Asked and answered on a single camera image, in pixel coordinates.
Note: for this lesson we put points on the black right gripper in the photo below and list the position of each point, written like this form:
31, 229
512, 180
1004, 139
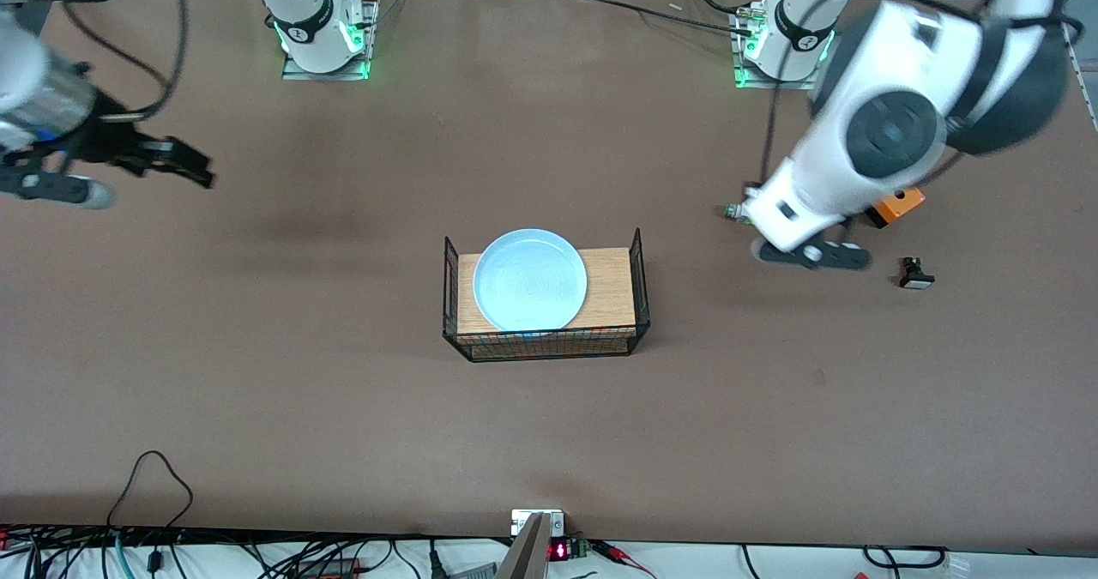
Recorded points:
109, 140

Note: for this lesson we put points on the light blue plate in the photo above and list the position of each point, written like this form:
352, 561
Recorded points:
529, 280

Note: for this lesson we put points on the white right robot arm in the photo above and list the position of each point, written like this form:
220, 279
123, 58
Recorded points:
302, 9

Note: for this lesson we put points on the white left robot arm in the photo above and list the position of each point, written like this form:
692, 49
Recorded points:
883, 124

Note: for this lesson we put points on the black button white cap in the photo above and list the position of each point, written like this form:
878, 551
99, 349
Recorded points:
914, 277

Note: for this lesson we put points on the small green white connector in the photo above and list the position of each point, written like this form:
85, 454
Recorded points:
733, 212

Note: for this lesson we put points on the wooden board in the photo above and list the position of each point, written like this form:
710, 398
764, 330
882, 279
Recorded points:
611, 287

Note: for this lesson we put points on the red black probe lead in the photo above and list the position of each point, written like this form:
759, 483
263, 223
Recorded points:
622, 555

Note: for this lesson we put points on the white mounting block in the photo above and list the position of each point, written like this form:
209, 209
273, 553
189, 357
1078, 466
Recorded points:
520, 521

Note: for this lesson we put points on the small red digit display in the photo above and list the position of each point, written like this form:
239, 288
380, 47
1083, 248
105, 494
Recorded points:
562, 550

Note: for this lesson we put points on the grey metal bar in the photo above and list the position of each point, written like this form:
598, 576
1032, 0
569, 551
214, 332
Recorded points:
527, 553

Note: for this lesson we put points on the black power adapter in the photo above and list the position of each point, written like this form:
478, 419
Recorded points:
330, 567

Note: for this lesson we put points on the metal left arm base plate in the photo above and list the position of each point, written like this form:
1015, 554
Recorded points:
745, 64

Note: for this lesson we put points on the orange button enclosure box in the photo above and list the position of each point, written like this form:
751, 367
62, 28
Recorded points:
896, 206

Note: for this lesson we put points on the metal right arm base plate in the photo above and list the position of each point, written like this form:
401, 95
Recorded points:
364, 43

